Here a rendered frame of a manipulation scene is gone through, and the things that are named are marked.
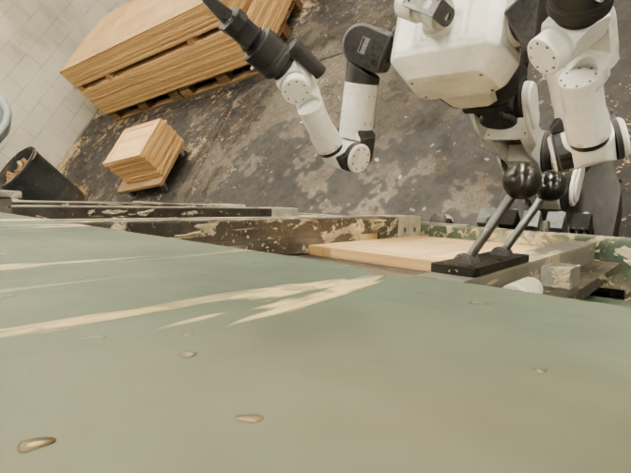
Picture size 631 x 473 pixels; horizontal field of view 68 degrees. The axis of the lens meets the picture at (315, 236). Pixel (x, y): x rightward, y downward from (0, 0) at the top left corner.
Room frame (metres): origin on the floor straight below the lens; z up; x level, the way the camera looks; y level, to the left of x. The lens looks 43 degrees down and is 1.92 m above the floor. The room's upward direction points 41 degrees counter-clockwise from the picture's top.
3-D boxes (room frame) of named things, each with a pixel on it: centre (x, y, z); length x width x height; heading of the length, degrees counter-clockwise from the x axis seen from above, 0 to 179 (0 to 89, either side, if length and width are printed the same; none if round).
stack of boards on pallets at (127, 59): (5.38, -0.29, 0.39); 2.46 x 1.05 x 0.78; 42
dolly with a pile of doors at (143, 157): (4.07, 0.69, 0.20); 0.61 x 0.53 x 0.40; 42
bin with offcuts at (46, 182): (4.90, 1.70, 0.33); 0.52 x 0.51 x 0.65; 42
